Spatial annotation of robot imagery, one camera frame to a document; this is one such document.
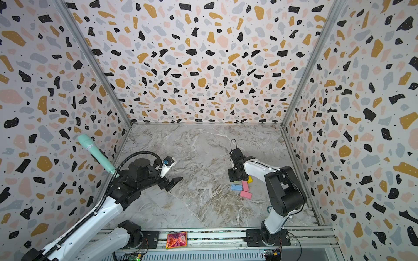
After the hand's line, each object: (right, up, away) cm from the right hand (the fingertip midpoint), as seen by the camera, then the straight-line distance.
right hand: (236, 177), depth 94 cm
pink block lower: (+5, -8, -6) cm, 11 cm away
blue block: (-1, -5, -4) cm, 6 cm away
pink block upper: (+5, -4, -4) cm, 7 cm away
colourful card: (-29, -23, -22) cm, 43 cm away
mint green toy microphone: (-65, +20, -25) cm, 73 cm away
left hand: (-30, +8, -17) cm, 35 cm away
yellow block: (+4, +3, -19) cm, 20 cm away
